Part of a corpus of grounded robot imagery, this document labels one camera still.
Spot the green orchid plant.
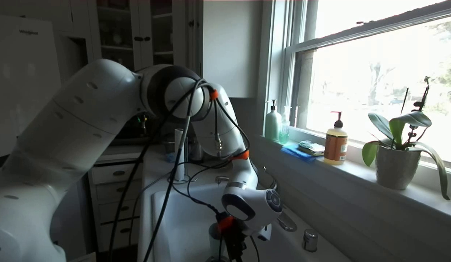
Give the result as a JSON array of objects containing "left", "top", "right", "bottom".
[{"left": 360, "top": 75, "right": 451, "bottom": 202}]

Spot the white plant pot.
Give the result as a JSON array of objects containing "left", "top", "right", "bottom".
[{"left": 373, "top": 144, "right": 423, "bottom": 192}]

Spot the pale green soap bottle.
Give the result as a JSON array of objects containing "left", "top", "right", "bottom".
[{"left": 263, "top": 99, "right": 283, "bottom": 142}]

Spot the white drawer cabinet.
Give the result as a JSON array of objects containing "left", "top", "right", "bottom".
[{"left": 85, "top": 144, "right": 145, "bottom": 253}]

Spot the thin black cable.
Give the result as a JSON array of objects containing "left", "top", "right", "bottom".
[{"left": 142, "top": 89, "right": 197, "bottom": 262}]

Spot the white window frame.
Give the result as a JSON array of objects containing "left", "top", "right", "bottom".
[{"left": 260, "top": 0, "right": 451, "bottom": 169}]

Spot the chrome round sink cap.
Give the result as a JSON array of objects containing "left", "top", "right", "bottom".
[{"left": 302, "top": 228, "right": 319, "bottom": 253}]

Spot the orange soap pump bottle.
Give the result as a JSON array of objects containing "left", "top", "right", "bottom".
[{"left": 322, "top": 110, "right": 349, "bottom": 167}]

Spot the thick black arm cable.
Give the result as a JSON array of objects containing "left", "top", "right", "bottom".
[{"left": 107, "top": 78, "right": 207, "bottom": 262}]

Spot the blue sponge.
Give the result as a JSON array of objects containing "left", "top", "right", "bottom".
[{"left": 280, "top": 144, "right": 317, "bottom": 163}]

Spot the glass door upper cabinet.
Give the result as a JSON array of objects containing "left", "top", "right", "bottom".
[{"left": 63, "top": 0, "right": 205, "bottom": 74}]

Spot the chrome kitchen faucet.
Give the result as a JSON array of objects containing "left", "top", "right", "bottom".
[{"left": 213, "top": 166, "right": 298, "bottom": 233}]

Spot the plain white wall cabinet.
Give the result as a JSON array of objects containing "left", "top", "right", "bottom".
[{"left": 202, "top": 0, "right": 263, "bottom": 99}]

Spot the white ceramic sink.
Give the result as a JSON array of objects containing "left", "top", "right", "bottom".
[{"left": 136, "top": 164, "right": 353, "bottom": 262}]

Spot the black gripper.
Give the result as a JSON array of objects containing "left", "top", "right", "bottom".
[{"left": 223, "top": 225, "right": 248, "bottom": 262}]

